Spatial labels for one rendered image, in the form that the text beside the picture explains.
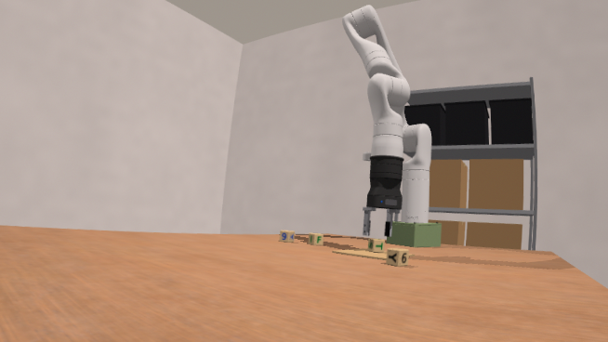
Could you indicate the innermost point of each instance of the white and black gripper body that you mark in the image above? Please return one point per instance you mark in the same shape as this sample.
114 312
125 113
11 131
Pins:
386 172

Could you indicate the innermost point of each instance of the wooden letter block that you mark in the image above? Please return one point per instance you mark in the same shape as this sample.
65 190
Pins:
376 245
287 236
397 257
316 239

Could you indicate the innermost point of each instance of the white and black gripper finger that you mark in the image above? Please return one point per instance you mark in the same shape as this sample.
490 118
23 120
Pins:
366 220
388 225

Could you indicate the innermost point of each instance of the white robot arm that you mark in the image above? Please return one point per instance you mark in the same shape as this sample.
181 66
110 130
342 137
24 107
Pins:
388 92

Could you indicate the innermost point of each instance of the tan flat mat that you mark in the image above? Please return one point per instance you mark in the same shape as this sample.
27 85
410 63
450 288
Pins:
362 253

